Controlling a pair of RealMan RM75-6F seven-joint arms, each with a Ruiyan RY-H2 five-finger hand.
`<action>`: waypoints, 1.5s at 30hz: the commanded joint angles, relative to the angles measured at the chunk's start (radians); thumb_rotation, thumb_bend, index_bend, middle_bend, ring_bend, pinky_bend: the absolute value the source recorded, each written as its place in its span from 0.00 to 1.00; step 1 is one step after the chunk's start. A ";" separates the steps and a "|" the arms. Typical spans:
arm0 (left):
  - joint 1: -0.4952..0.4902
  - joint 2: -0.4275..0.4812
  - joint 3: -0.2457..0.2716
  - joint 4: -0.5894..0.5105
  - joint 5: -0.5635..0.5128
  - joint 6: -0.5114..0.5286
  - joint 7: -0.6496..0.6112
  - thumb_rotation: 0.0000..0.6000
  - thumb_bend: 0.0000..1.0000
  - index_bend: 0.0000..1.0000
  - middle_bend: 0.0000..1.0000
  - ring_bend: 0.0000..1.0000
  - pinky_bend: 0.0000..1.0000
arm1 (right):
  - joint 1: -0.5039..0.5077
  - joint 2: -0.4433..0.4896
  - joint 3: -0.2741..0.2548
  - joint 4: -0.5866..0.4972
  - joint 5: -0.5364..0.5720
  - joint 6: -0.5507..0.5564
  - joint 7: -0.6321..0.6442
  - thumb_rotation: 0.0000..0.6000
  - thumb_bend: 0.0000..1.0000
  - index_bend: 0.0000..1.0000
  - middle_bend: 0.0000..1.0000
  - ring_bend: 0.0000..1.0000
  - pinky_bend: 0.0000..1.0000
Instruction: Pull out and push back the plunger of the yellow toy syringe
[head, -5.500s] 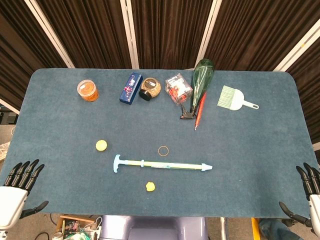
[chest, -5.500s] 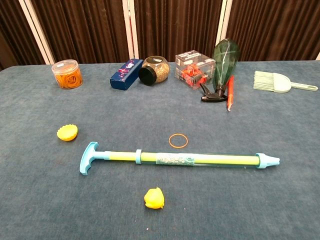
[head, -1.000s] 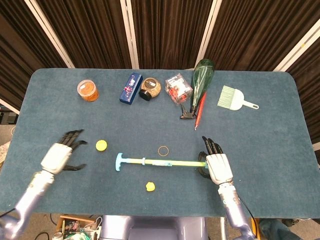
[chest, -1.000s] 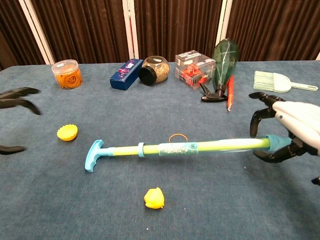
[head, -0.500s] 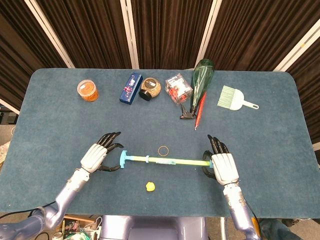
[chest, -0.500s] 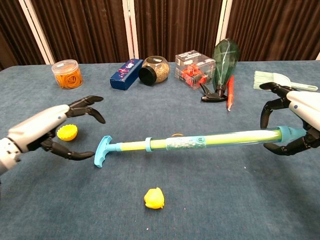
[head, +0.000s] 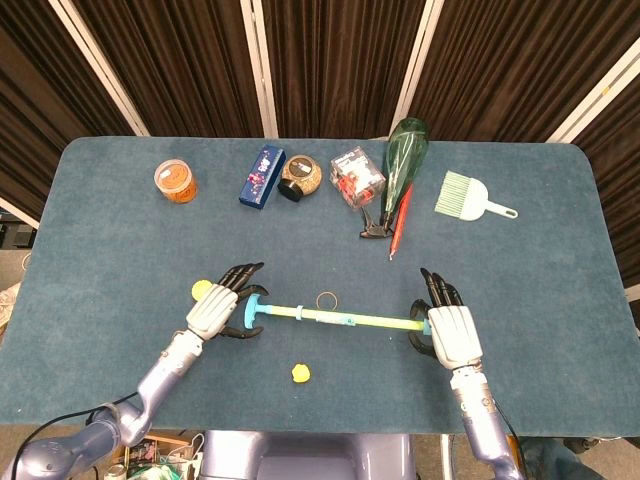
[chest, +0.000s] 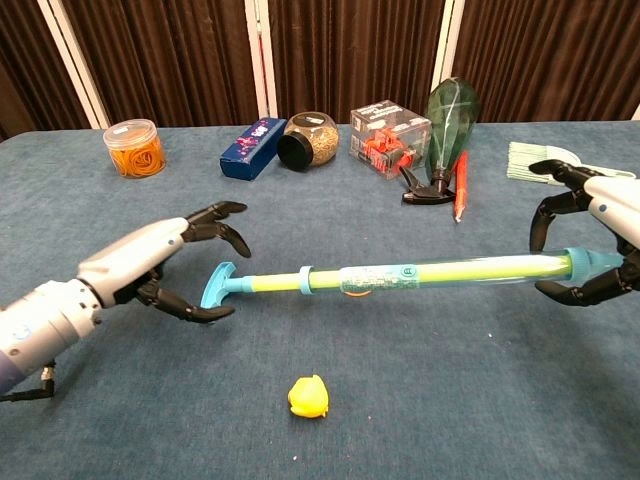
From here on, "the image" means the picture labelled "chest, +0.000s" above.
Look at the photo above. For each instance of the clear jar of rubber bands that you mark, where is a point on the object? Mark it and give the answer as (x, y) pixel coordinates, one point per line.
(136, 150)

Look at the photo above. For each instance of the round glass jar black lid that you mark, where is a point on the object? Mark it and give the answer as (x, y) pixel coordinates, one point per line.
(320, 137)

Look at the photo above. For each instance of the blue table cloth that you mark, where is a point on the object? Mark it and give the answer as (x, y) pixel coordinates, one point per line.
(150, 425)

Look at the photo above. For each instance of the red pen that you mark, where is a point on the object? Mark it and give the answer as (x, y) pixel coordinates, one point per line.
(461, 185)

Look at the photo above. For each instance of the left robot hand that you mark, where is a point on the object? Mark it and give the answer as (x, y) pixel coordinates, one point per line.
(135, 255)

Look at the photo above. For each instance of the yellow duck toy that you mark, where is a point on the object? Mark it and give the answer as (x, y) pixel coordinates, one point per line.
(307, 397)

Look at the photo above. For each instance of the yellow-blue plastic water squirter tube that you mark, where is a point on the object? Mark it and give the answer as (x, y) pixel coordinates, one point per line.
(500, 270)

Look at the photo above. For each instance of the pale green hand brush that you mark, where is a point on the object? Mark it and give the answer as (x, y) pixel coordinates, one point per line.
(522, 160)

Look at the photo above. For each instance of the brown curtain screen panel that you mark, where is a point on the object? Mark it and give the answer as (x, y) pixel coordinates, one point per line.
(550, 55)
(25, 60)
(350, 50)
(165, 60)

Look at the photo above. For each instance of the orange rubber band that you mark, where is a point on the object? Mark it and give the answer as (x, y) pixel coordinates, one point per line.
(359, 294)

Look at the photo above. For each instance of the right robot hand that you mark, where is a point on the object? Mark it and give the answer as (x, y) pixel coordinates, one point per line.
(617, 205)

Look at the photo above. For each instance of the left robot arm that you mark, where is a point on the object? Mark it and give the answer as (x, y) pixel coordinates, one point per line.
(45, 325)

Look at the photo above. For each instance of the clear box of orange clips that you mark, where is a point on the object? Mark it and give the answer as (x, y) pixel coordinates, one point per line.
(387, 140)

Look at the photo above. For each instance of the dark blue cardboard box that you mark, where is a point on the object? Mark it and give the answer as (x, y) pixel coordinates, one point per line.
(250, 150)

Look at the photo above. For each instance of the green spray bottle black trigger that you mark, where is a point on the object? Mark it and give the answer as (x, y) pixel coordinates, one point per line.
(450, 125)

